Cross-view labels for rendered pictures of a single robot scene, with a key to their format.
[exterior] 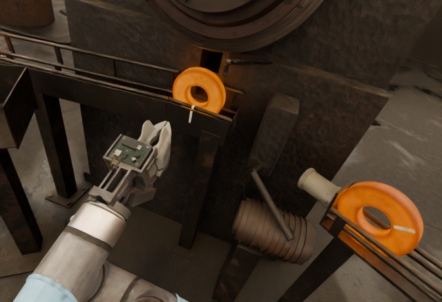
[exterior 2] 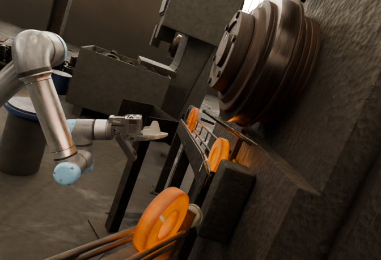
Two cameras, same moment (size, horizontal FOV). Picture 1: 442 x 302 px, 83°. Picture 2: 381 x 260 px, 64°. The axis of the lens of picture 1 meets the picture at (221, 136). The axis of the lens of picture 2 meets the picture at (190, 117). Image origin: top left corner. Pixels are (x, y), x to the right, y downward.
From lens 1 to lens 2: 95 cm
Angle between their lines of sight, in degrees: 71
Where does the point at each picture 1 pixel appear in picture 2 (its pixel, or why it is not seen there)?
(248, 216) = not seen: hidden behind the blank
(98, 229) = (97, 122)
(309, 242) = not seen: outside the picture
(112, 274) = (85, 152)
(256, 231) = not seen: hidden behind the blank
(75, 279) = (79, 124)
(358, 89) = (284, 173)
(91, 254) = (88, 124)
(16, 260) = (100, 224)
